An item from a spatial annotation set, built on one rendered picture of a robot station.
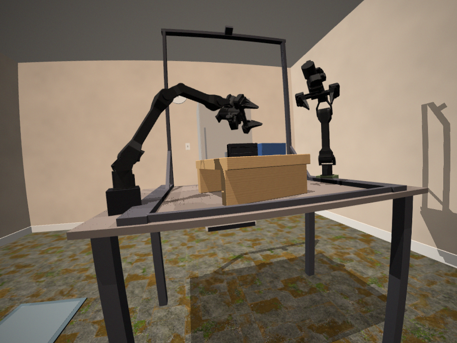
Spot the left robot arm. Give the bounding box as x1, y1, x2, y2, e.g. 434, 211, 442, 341
301, 60, 336, 176

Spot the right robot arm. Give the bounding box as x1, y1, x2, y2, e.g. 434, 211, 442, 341
111, 83, 241, 190

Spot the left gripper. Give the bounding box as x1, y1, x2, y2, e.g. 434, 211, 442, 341
295, 83, 340, 110

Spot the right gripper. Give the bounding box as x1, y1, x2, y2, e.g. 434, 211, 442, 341
227, 94, 263, 134

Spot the blue open-top tray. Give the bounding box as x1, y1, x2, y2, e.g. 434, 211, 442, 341
258, 143, 286, 156

